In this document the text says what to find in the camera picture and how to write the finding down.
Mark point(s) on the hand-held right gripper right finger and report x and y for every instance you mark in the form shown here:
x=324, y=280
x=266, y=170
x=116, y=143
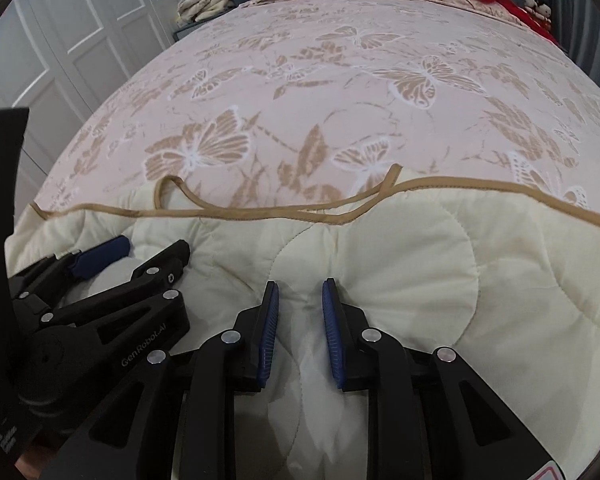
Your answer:
x=332, y=335

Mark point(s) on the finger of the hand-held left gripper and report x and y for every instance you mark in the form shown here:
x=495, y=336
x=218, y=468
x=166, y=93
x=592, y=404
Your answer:
x=100, y=256
x=150, y=285

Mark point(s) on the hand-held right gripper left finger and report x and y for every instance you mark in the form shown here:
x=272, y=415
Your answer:
x=267, y=335

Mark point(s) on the cream quilted jacket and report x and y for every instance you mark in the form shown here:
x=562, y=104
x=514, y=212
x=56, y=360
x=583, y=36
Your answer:
x=405, y=270

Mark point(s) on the white panelled wardrobe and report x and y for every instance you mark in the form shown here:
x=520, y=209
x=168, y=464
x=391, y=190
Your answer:
x=80, y=20

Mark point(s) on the grey nightstand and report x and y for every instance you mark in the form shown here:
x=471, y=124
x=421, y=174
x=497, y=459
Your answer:
x=190, y=30

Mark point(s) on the pink butterfly bedspread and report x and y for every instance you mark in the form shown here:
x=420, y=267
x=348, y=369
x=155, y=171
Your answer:
x=330, y=85

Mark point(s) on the pile of beige cloths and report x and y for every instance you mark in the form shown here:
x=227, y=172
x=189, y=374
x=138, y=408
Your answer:
x=205, y=2

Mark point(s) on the small plush toys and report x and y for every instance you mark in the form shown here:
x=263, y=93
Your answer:
x=540, y=10

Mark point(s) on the grey-blue curtain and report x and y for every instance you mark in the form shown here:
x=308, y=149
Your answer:
x=590, y=35

